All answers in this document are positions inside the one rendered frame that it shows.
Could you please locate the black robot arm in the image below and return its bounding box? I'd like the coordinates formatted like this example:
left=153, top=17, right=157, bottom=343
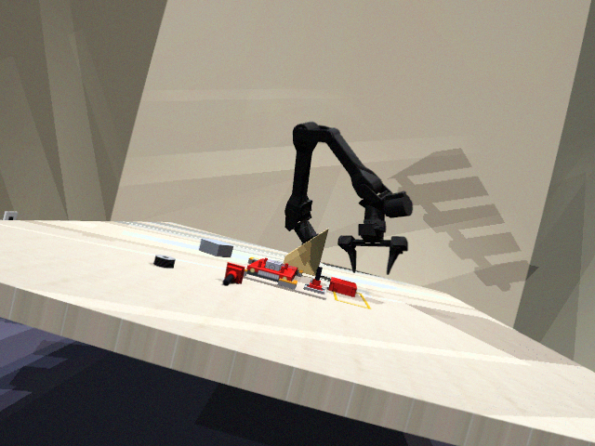
left=284, top=121, right=413, bottom=244

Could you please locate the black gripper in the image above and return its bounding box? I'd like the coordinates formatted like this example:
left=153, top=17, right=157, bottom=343
left=337, top=216, right=408, bottom=275

